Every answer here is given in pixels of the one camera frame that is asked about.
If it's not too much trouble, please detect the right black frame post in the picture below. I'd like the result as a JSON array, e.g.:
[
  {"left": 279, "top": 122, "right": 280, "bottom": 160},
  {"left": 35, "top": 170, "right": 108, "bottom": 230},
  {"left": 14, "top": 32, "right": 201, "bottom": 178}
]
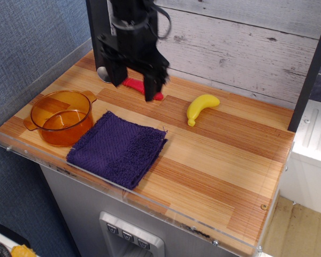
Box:
[{"left": 287, "top": 35, "right": 321, "bottom": 132}]

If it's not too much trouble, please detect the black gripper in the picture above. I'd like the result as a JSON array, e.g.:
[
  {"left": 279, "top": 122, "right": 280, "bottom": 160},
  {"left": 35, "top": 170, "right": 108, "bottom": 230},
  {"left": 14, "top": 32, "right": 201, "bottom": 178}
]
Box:
[{"left": 98, "top": 10, "right": 169, "bottom": 102}]

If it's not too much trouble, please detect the purple towel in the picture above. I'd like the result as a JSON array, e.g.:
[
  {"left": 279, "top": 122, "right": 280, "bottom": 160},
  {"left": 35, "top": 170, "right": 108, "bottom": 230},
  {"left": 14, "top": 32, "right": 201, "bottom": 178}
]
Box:
[{"left": 66, "top": 111, "right": 167, "bottom": 190}]

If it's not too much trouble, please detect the black frame post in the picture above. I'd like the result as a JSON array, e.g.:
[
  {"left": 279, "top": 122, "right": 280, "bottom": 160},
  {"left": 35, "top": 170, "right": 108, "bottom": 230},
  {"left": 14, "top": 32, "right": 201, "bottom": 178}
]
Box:
[
  {"left": 287, "top": 35, "right": 321, "bottom": 132},
  {"left": 86, "top": 0, "right": 111, "bottom": 77}
]

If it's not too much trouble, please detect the grey metal cabinet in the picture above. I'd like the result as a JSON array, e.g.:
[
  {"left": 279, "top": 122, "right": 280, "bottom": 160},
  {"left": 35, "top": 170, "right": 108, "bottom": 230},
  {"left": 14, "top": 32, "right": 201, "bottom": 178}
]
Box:
[{"left": 39, "top": 163, "right": 247, "bottom": 257}]

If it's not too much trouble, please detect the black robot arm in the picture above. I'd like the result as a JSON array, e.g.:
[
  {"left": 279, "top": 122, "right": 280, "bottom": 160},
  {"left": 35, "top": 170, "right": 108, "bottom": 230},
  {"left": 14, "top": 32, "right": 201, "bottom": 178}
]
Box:
[{"left": 98, "top": 1, "right": 170, "bottom": 101}]

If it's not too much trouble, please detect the red handled metal spoon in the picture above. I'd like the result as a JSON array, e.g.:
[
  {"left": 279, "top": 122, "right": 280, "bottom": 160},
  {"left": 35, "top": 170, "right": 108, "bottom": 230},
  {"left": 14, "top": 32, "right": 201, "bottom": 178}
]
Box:
[{"left": 96, "top": 66, "right": 164, "bottom": 101}]

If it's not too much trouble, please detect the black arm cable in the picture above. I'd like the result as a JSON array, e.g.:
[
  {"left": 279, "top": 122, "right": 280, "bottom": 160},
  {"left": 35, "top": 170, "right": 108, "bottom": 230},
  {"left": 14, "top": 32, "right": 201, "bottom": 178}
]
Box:
[{"left": 147, "top": 0, "right": 172, "bottom": 40}]

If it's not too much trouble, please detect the yellow and black floor object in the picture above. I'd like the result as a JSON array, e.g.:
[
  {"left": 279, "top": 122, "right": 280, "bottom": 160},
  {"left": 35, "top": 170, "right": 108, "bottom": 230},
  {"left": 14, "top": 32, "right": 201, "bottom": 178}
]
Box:
[{"left": 0, "top": 224, "right": 38, "bottom": 256}]

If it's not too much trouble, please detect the orange transparent plastic pot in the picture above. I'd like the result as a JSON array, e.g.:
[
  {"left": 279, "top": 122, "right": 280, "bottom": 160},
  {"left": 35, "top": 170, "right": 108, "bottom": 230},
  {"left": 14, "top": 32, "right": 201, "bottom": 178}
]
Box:
[{"left": 24, "top": 90, "right": 97, "bottom": 147}]

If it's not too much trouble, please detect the yellow toy banana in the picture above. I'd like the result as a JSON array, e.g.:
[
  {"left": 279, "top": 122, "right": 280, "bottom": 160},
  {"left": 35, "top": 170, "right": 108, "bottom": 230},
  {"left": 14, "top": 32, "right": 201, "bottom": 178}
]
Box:
[{"left": 187, "top": 94, "right": 220, "bottom": 127}]

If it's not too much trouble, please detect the white ribbed side unit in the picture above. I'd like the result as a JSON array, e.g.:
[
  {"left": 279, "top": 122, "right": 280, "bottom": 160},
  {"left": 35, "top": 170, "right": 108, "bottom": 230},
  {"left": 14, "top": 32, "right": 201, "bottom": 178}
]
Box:
[{"left": 279, "top": 100, "right": 321, "bottom": 213}]

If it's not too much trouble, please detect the left black frame post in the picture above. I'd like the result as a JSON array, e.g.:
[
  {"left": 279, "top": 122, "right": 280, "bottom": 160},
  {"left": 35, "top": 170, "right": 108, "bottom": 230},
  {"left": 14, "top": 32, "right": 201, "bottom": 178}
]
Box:
[{"left": 86, "top": 0, "right": 111, "bottom": 77}]

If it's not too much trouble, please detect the silver control panel with buttons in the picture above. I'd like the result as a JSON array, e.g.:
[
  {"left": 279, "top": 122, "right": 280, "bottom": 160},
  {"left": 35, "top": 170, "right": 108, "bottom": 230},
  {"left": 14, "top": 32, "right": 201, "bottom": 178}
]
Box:
[{"left": 99, "top": 211, "right": 165, "bottom": 256}]

